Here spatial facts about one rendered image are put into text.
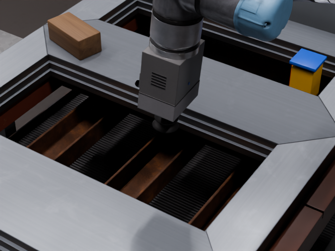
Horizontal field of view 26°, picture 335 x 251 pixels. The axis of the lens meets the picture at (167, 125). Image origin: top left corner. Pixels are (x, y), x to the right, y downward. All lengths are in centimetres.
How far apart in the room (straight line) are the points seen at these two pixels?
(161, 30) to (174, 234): 35
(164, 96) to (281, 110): 42
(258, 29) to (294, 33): 76
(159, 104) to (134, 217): 22
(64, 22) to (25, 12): 194
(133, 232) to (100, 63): 50
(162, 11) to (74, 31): 60
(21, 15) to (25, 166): 225
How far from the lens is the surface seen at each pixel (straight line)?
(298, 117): 144
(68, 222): 122
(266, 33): 95
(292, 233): 125
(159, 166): 158
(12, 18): 353
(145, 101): 110
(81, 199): 125
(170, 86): 106
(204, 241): 118
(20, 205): 126
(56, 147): 164
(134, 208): 123
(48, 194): 127
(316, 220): 128
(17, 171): 132
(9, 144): 138
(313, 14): 176
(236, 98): 147
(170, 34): 103
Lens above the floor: 173
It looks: 38 degrees down
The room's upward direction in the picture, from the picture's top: straight up
